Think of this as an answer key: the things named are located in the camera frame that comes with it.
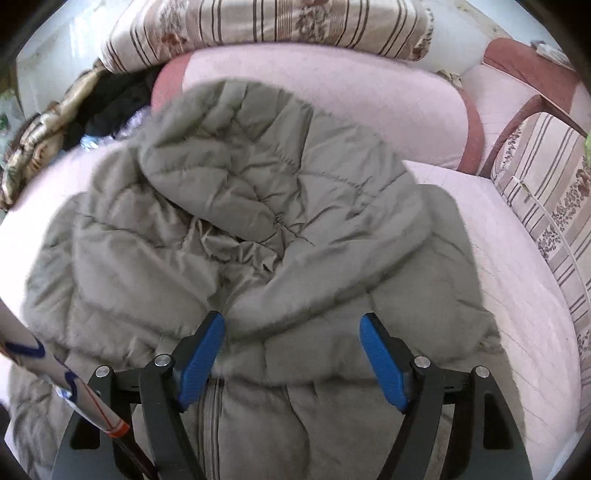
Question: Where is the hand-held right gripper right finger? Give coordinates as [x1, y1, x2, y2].
[360, 313, 532, 480]

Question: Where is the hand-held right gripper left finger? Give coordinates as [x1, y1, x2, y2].
[52, 311, 226, 480]

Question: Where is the olive quilted hooded jacket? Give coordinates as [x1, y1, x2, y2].
[9, 78, 505, 480]

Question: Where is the striped floral side cushion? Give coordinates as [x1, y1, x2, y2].
[489, 111, 591, 366]

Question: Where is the pink bolster cushion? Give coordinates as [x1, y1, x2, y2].
[150, 44, 484, 175]

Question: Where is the black clothing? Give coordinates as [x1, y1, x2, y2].
[65, 69, 165, 149]

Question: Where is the brown and beige blanket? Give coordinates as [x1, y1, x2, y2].
[0, 65, 110, 209]

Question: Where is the pink headboard cushion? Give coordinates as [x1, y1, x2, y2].
[462, 39, 583, 177]

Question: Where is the striped floral folded quilt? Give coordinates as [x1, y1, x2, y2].
[99, 0, 435, 75]

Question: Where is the white printed cable sleeve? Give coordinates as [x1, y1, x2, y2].
[0, 300, 158, 480]

